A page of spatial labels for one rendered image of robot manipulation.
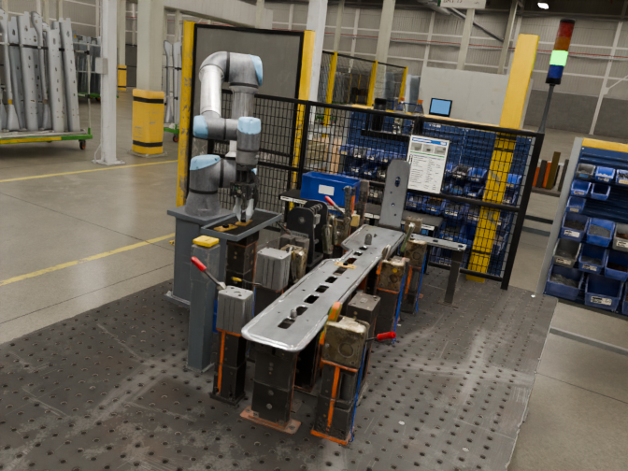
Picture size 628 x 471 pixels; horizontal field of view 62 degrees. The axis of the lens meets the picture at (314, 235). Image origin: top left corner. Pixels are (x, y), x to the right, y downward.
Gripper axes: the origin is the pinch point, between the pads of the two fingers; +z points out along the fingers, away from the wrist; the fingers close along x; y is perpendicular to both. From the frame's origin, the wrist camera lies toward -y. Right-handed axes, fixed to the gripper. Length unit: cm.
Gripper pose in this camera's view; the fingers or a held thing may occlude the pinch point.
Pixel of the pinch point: (244, 218)
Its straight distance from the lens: 190.9
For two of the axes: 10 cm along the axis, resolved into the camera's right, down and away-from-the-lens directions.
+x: 9.7, 1.8, -1.9
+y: -2.3, 2.6, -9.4
